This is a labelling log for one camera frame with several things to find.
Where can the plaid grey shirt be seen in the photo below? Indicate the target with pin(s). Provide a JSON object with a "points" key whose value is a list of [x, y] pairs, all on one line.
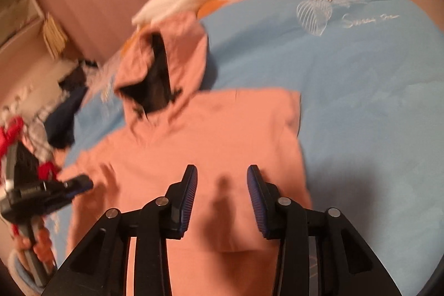
{"points": [[37, 136]]}

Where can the blue floral duvet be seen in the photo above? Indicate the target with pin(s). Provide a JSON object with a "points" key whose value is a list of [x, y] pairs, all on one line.
{"points": [[370, 78]]}

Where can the person's left hand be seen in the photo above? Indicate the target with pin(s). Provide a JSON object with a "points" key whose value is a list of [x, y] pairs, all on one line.
{"points": [[42, 248]]}

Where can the white wall shelf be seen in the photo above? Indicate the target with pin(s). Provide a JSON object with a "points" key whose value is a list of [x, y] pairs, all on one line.
{"points": [[21, 21]]}

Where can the pink hooded jacket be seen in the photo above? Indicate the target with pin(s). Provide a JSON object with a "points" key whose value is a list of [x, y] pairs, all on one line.
{"points": [[171, 123]]}

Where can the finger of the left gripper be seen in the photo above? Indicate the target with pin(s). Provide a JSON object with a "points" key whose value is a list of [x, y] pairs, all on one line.
{"points": [[77, 185]]}

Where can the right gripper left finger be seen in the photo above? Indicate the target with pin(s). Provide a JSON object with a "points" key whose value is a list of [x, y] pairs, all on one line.
{"points": [[98, 264]]}

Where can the navy folded garment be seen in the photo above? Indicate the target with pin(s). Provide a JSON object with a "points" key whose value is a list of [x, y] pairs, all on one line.
{"points": [[59, 125]]}

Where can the red knit garment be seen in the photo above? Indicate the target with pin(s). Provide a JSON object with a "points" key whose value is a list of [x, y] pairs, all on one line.
{"points": [[18, 164]]}

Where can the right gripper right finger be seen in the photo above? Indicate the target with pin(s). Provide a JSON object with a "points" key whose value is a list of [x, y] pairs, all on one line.
{"points": [[346, 265]]}

